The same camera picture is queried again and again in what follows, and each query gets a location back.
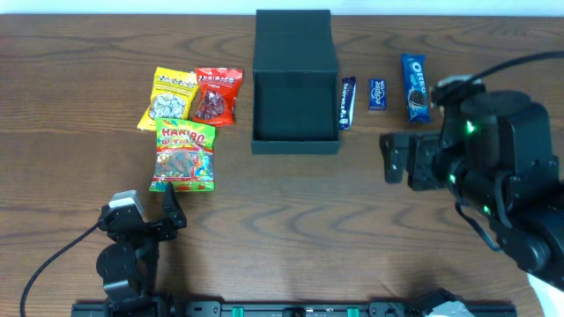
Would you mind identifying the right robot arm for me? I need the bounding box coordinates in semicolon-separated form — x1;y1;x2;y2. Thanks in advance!
380;81;563;290

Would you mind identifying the blue Dairy Milk chocolate bar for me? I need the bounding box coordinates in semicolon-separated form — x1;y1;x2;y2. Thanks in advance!
338;77;357;130

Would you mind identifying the blue Oreo cookie pack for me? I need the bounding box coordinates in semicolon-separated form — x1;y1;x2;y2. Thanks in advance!
401;54;431;123

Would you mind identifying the red Hacks candy bag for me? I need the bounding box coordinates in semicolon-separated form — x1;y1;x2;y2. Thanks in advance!
193;68;243;127

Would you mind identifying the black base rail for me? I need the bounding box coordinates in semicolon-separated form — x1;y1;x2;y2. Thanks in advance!
70;289;517;317

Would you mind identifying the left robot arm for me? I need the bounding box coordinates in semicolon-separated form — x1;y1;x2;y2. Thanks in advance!
96;183;187;316

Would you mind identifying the yellow Hacks candy bag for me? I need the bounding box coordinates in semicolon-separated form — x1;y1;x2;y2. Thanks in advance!
137;67;199;131

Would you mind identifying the Haribo worms candy bag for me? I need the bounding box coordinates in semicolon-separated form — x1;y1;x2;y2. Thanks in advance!
149;118;216;192

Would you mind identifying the blue Eclipse mints box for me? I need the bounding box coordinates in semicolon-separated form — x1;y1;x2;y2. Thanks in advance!
368;78;387;111

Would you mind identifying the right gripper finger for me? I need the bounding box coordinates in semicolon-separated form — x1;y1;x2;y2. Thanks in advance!
379;133;412;184
406;132;444;191

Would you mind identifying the black box with lid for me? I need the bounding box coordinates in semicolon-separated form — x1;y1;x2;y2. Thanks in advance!
250;10;340;154

